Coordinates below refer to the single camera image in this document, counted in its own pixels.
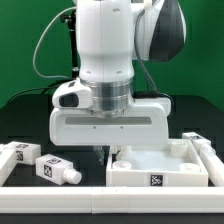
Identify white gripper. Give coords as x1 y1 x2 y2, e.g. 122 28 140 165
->
49 99 171 165

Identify white square table top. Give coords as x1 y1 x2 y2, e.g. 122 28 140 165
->
106 139 208 187

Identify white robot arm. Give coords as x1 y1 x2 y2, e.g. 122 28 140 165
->
49 0 186 150

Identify white front fence rail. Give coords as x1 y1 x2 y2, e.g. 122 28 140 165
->
0 187 224 214

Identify white fence rail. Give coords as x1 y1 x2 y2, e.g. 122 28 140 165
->
0 149 17 187
0 187 224 214
200 147 224 187

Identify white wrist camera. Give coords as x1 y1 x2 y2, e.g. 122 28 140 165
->
52 78 93 109

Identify black cable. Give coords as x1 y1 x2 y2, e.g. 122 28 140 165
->
6 78 73 104

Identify white left fence rail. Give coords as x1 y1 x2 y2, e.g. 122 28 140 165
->
0 149 17 187

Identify white right fence rail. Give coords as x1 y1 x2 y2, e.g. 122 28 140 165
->
200 147 224 187

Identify grey cable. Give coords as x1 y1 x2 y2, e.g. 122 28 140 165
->
32 5 78 80

